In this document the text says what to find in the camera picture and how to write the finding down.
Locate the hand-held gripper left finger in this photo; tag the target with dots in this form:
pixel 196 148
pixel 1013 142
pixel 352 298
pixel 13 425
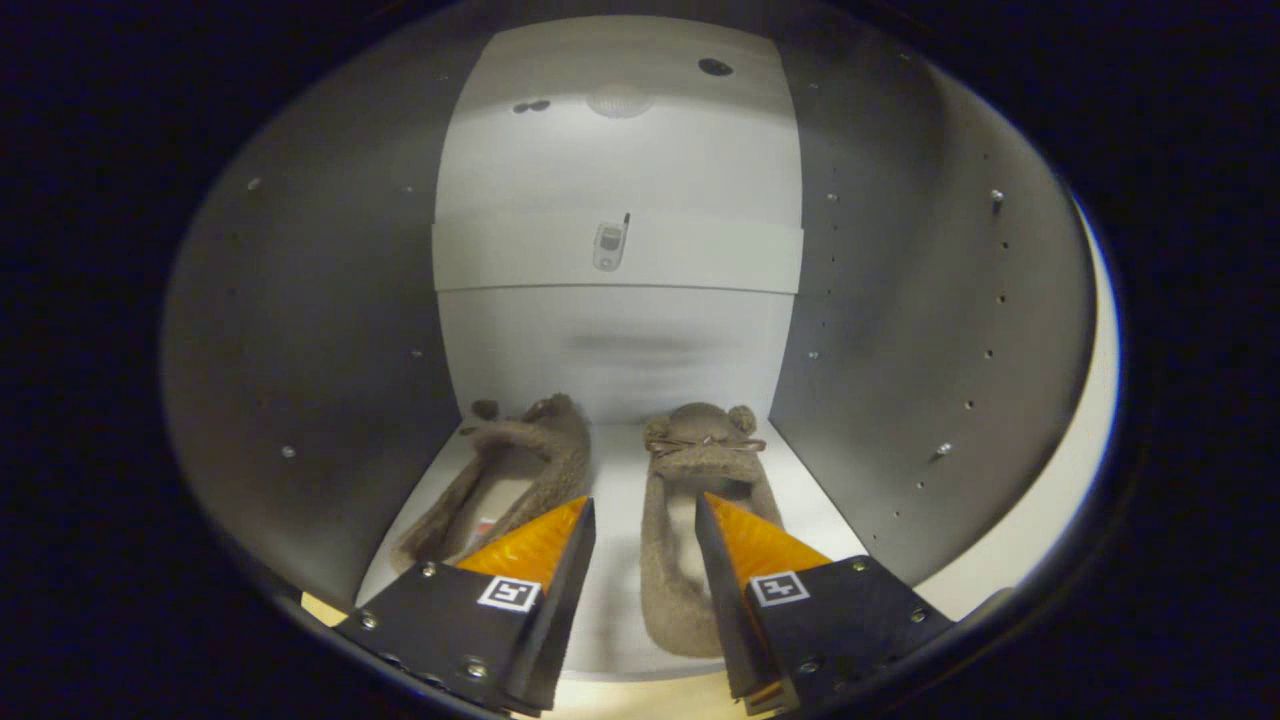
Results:
pixel 555 620

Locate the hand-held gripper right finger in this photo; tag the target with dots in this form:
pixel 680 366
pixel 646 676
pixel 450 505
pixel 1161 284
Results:
pixel 728 610

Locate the grey shoe cabinet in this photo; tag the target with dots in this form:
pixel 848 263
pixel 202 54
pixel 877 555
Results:
pixel 300 350

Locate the brown fuzzy shoe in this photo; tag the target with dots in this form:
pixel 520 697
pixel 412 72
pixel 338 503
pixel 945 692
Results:
pixel 545 440
pixel 670 560

